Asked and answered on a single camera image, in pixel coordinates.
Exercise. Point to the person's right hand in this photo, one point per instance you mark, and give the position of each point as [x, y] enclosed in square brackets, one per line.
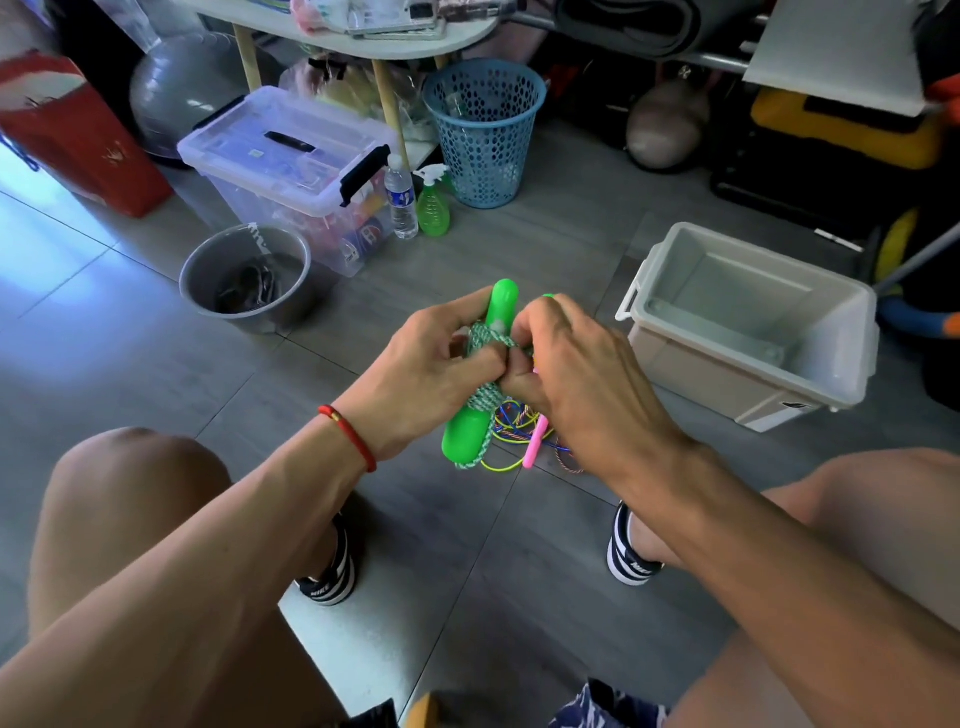
[593, 390]

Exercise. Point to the person's left hand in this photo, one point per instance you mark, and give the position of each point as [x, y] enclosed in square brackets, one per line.
[413, 383]

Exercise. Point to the white plastic bin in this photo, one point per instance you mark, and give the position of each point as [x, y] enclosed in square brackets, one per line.
[735, 308]

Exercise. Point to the person's right forearm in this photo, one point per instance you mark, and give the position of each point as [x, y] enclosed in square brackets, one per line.
[795, 585]

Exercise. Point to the person's left forearm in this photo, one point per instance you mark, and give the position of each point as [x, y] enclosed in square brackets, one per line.
[180, 600]

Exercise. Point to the person's right leg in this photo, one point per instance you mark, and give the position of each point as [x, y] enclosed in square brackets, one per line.
[885, 540]

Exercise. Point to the person's leg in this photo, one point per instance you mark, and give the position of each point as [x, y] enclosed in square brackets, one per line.
[885, 540]
[105, 525]

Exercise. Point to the person's left leg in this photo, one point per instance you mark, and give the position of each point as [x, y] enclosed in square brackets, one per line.
[105, 525]

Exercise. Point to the green spray bottle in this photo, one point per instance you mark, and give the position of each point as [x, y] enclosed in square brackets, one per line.
[434, 213]

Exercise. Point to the black white right shoe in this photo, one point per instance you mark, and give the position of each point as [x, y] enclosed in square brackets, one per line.
[627, 563]

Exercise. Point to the black white shoe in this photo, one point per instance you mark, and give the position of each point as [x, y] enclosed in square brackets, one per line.
[333, 578]
[627, 563]

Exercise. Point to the small plastic water bottle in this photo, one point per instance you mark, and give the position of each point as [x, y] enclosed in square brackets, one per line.
[401, 203]

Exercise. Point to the black white left shoe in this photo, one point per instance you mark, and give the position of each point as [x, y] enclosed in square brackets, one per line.
[333, 578]

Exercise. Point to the grey metal basin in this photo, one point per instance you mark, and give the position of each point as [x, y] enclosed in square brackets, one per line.
[203, 270]

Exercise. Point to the blue mesh plastic basket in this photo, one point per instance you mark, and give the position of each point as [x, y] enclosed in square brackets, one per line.
[483, 135]

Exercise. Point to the brown ball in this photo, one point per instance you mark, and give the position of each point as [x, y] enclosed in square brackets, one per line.
[668, 128]

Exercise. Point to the clear bin with black latches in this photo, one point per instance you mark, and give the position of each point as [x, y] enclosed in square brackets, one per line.
[263, 143]

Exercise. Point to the navy patterned shorts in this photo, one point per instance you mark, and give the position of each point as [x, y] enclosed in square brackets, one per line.
[600, 708]

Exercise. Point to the multicoloured hula hoop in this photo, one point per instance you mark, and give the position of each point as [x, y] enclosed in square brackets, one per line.
[918, 318]

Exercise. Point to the yellow black case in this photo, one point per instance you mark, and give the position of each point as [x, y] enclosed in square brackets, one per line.
[848, 132]

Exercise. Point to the grey folded mat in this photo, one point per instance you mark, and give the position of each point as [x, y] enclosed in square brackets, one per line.
[645, 23]

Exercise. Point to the grey exercise ball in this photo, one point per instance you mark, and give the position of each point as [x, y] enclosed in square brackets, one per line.
[180, 90]

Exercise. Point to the white round table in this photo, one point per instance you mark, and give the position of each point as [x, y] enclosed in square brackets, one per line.
[300, 23]

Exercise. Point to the clear plastic bag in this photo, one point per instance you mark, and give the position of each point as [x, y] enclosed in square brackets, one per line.
[480, 8]

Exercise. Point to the red bag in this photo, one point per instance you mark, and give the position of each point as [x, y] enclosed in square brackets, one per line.
[83, 143]

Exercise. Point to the grey flat board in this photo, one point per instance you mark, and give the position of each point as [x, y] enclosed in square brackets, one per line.
[840, 53]

